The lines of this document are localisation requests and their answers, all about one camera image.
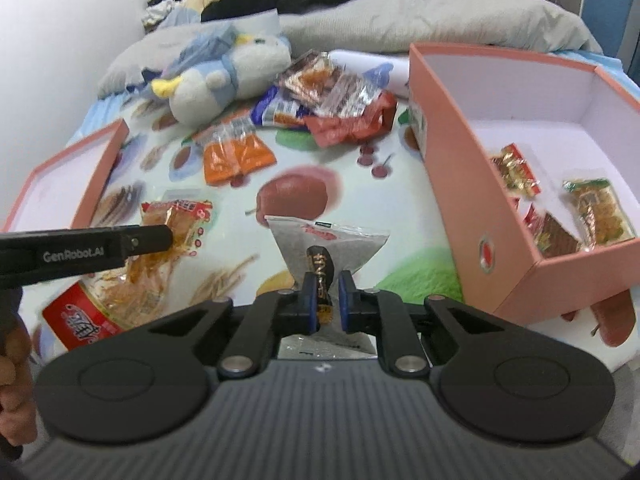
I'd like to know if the grey triangular snack packet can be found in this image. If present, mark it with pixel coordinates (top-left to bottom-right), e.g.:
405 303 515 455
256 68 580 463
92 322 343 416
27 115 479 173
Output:
267 216 388 360

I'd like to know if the red orange shredded snack bag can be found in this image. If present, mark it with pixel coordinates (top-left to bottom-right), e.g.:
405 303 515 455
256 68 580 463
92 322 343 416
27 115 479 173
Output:
42 198 216 350

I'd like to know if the dark red snack packet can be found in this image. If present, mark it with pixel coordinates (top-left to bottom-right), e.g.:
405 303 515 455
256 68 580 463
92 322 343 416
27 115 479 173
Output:
304 90 397 148

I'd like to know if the blue white snack packet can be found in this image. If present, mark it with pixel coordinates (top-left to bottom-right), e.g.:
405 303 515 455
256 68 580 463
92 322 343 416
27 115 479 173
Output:
250 86 310 131

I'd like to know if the brown meat snack packet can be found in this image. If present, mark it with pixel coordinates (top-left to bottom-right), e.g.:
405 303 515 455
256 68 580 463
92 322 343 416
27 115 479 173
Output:
277 50 343 108

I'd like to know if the red foil snack packet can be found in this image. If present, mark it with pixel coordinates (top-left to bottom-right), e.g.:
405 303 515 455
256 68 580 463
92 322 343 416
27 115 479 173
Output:
490 143 541 198

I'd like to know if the shrimp flavor snack packet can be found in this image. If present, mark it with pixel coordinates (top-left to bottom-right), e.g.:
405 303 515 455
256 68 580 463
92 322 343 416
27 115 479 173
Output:
314 72 382 118

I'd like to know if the brown strips snack packet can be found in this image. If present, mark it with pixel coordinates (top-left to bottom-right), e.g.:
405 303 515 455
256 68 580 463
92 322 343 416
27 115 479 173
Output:
523 204 582 258

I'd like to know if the green orange snack packet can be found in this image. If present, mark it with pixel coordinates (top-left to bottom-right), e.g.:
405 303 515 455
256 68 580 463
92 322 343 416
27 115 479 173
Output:
562 178 636 249

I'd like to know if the person left hand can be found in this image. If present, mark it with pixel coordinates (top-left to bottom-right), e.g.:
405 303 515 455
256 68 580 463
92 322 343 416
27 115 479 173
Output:
0 318 37 446

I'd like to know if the pink box lid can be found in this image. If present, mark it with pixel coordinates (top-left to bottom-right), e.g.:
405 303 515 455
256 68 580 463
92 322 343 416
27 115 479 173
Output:
1 119 129 233

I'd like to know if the pink cardboard storage box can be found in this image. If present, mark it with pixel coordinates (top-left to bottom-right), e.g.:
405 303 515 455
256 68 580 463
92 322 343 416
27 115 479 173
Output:
409 44 639 324

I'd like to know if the white blue penguin plush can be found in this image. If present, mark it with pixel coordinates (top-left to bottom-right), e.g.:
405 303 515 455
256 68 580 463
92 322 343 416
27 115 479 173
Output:
150 28 292 128

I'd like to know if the white blue tube bottle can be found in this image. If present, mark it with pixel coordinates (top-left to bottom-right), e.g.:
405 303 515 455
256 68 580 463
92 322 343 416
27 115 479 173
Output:
329 50 409 99

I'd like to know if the grey duvet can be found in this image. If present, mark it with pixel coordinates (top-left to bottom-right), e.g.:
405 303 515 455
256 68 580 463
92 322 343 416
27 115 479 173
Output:
96 0 603 101

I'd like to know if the blue chair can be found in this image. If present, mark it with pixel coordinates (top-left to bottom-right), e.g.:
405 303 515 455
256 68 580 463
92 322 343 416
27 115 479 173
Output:
582 0 634 58

